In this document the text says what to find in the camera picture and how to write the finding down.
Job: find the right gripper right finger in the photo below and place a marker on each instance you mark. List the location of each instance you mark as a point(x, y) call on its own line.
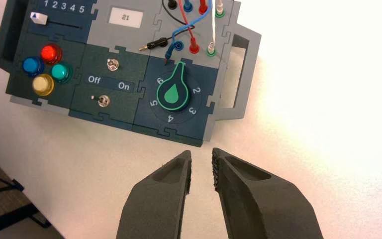
point(260, 207)

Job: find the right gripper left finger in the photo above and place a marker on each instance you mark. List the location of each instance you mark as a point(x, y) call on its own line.
point(159, 204)

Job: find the black and green pointer knob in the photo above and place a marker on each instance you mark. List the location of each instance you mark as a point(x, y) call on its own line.
point(173, 95)

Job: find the teal and grey task board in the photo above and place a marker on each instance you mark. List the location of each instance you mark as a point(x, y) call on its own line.
point(118, 99)

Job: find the teal dome push button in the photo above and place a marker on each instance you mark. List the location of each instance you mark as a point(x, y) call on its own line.
point(60, 72)

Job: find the yellow dome push button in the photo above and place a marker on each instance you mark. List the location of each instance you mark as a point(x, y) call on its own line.
point(43, 85)

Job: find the red dome push button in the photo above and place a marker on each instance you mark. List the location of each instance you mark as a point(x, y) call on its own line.
point(50, 53)

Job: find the blue dome push button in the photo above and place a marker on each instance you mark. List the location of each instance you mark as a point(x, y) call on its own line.
point(32, 66)

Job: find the white display showing 21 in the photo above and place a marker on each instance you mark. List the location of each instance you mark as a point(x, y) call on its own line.
point(125, 17)

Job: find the white slider, up triangle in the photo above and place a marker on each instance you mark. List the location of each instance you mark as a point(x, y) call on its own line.
point(38, 18)

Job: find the silver toggle switch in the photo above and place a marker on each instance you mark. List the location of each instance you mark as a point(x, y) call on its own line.
point(103, 101)
point(112, 64)

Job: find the black metal frame bars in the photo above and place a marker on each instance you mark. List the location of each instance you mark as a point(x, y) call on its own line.
point(9, 217)

